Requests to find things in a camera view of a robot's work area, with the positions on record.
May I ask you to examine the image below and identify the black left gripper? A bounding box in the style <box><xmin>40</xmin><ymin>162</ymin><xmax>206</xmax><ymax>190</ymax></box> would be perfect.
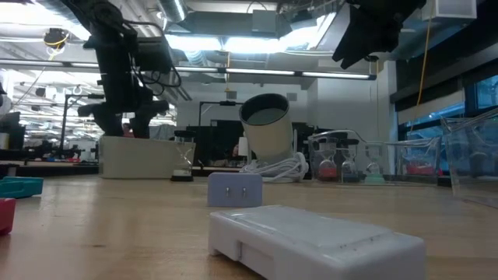
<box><xmin>77</xmin><ymin>46</ymin><xmax>170</xmax><ymax>139</ymax></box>

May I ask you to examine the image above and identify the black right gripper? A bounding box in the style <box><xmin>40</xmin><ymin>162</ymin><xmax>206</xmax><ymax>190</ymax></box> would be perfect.
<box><xmin>332</xmin><ymin>0</ymin><xmax>427</xmax><ymax>70</ymax></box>

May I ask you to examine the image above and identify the lavender power adapter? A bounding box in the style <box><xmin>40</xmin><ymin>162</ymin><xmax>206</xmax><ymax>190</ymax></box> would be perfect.
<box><xmin>207</xmin><ymin>172</ymin><xmax>264</xmax><ymax>208</ymax></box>

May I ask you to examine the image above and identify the blue hourglass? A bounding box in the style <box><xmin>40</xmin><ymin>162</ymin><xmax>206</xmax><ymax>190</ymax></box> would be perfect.
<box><xmin>341</xmin><ymin>139</ymin><xmax>359</xmax><ymax>183</ymax></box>

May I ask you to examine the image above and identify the teal plastic case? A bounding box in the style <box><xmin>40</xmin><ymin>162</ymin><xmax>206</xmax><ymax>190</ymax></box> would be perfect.
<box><xmin>0</xmin><ymin>176</ymin><xmax>44</xmax><ymax>200</ymax></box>

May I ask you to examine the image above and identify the red hourglass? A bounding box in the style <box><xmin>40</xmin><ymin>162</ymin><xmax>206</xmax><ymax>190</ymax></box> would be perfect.
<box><xmin>317</xmin><ymin>142</ymin><xmax>338</xmax><ymax>182</ymax></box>

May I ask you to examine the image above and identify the green hourglass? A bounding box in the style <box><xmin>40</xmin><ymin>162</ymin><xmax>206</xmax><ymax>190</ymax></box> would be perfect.
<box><xmin>364</xmin><ymin>144</ymin><xmax>386</xmax><ymax>184</ymax></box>

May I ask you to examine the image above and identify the red box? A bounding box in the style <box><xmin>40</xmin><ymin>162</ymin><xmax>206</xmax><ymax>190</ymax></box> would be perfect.
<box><xmin>0</xmin><ymin>198</ymin><xmax>17</xmax><ymax>236</ymax></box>

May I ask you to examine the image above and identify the white rectangular box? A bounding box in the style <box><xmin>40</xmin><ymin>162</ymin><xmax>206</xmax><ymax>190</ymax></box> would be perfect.
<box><xmin>208</xmin><ymin>205</ymin><xmax>427</xmax><ymax>280</ymax></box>

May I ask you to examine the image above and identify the white plastic storage bin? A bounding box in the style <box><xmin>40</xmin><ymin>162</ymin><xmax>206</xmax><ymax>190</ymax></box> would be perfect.
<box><xmin>98</xmin><ymin>135</ymin><xmax>197</xmax><ymax>180</ymax></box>

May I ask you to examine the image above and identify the black-capped hourglass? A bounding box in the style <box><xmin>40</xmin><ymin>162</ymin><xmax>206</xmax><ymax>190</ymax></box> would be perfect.
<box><xmin>170</xmin><ymin>130</ymin><xmax>197</xmax><ymax>183</ymax></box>

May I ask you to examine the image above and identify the grey ceiling box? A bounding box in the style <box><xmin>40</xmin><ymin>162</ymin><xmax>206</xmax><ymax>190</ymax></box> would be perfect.
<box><xmin>251</xmin><ymin>9</ymin><xmax>278</xmax><ymax>34</ymax></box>

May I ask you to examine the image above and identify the black screen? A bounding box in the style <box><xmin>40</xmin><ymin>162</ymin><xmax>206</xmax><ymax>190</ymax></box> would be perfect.
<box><xmin>185</xmin><ymin>119</ymin><xmax>250</xmax><ymax>168</ymax></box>

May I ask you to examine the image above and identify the long ceiling light bar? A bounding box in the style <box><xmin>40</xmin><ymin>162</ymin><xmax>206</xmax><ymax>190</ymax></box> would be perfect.
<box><xmin>0</xmin><ymin>58</ymin><xmax>377</xmax><ymax>82</ymax></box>

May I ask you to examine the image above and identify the white vent box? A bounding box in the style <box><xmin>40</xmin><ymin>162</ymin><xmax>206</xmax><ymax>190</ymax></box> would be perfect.
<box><xmin>422</xmin><ymin>0</ymin><xmax>478</xmax><ymax>21</ymax></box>

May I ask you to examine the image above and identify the small clear plastic bin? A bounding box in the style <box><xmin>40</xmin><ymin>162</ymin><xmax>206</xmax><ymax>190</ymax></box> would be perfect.
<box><xmin>307</xmin><ymin>129</ymin><xmax>443</xmax><ymax>184</ymax></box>

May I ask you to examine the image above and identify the cream cylindrical cup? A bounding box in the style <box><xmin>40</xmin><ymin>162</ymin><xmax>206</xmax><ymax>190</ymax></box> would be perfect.
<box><xmin>238</xmin><ymin>93</ymin><xmax>295</xmax><ymax>164</ymax></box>

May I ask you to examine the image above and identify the red case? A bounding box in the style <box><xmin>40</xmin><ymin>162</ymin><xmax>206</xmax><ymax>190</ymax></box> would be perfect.
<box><xmin>404</xmin><ymin>162</ymin><xmax>440</xmax><ymax>177</ymax></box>

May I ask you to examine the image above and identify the large clear plastic bin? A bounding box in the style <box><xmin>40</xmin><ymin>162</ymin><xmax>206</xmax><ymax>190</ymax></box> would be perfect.
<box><xmin>440</xmin><ymin>107</ymin><xmax>498</xmax><ymax>209</ymax></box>

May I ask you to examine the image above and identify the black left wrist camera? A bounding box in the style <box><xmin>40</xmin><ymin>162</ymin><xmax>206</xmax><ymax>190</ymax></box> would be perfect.
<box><xmin>134</xmin><ymin>37</ymin><xmax>174</xmax><ymax>75</ymax></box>

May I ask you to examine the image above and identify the yellow hanging cable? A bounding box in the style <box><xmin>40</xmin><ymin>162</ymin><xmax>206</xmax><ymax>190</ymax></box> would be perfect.
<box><xmin>415</xmin><ymin>0</ymin><xmax>433</xmax><ymax>108</ymax></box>

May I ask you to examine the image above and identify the black gantry frame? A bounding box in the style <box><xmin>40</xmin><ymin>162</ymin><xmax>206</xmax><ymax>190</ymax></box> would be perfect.
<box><xmin>198</xmin><ymin>100</ymin><xmax>244</xmax><ymax>128</ymax></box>

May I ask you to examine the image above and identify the round metal duct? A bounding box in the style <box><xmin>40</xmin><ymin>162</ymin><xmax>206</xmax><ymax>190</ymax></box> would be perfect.
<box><xmin>156</xmin><ymin>0</ymin><xmax>188</xmax><ymax>23</ymax></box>

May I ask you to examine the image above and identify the coiled white power cable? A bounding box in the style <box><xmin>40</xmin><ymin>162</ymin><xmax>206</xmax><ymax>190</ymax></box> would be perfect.
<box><xmin>238</xmin><ymin>152</ymin><xmax>310</xmax><ymax>184</ymax></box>

